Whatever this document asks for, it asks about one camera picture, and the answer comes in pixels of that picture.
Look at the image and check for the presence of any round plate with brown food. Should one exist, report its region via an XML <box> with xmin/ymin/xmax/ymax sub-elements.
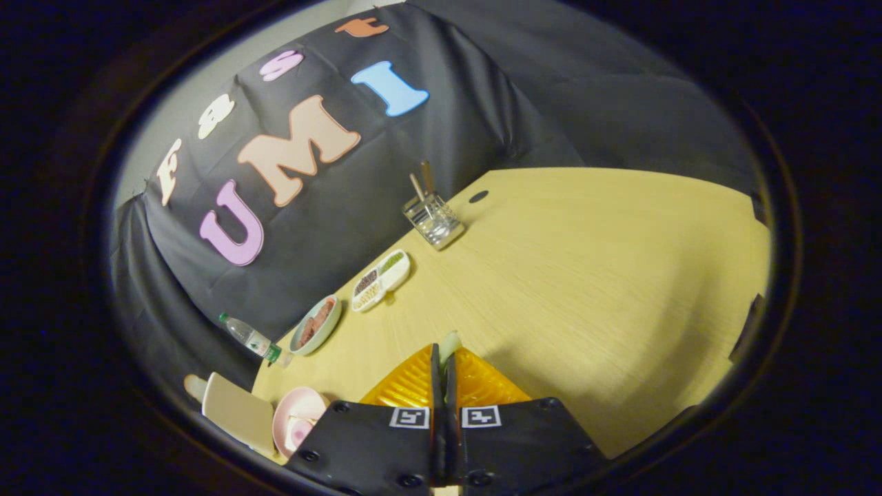
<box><xmin>288</xmin><ymin>294</ymin><xmax>343</xmax><ymax>358</ymax></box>

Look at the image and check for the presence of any wooden cutting board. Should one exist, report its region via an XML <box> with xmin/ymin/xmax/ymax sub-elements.
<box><xmin>183</xmin><ymin>372</ymin><xmax>277</xmax><ymax>457</ymax></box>

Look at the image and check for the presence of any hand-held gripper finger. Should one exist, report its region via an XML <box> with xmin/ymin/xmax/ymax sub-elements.
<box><xmin>442</xmin><ymin>347</ymin><xmax>608</xmax><ymax>488</ymax></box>
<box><xmin>286</xmin><ymin>343</ymin><xmax>442</xmax><ymax>494</ymax></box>

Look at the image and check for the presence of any clear plastic water bottle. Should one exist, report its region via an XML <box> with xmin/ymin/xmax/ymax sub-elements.
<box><xmin>218</xmin><ymin>311</ymin><xmax>285</xmax><ymax>365</ymax></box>

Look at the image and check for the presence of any pink bowl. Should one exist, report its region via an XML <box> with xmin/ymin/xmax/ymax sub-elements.
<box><xmin>271</xmin><ymin>386</ymin><xmax>332</xmax><ymax>461</ymax></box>

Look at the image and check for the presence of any white divided dish with beans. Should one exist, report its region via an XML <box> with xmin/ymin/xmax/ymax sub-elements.
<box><xmin>351</xmin><ymin>249</ymin><xmax>413</xmax><ymax>314</ymax></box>

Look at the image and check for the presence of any clear utensil holder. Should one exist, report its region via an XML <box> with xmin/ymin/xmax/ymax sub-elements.
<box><xmin>402</xmin><ymin>192</ymin><xmax>467</xmax><ymax>251</ymax></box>

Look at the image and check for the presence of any black backdrop cloth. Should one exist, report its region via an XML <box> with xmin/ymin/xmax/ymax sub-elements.
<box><xmin>109</xmin><ymin>0</ymin><xmax>767</xmax><ymax>409</ymax></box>

